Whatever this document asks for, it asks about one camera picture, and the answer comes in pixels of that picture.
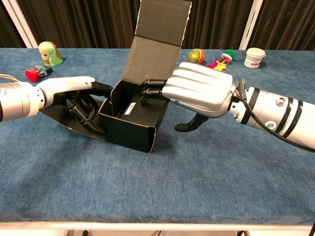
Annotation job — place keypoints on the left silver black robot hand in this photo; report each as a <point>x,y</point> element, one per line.
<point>64,84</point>

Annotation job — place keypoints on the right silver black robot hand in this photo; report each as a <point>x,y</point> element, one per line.
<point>201,91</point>

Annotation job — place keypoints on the black foldable paper box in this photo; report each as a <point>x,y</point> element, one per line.
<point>133,127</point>

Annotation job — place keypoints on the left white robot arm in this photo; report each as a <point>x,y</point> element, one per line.
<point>17,100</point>

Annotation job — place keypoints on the yellow pink feather shuttlecock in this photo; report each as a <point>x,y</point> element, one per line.
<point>220,66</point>

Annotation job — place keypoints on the red emergency stop button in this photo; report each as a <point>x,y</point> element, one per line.
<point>33,75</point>

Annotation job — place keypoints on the green nesting doll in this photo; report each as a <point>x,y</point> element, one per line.
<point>50,55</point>

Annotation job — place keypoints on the yellow orange woven ball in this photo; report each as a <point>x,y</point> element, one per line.
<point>196,56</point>

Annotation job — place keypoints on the black pleated curtain panel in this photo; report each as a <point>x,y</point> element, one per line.
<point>216,24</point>
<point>283,24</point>
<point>7,32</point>
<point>73,24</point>

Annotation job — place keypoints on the white plastic jar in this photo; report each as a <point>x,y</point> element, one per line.
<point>254,57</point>

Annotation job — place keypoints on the blue table cloth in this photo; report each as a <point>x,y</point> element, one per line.
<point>172,177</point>

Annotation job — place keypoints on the white metal frame post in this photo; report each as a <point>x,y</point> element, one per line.
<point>19,24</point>
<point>251,24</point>

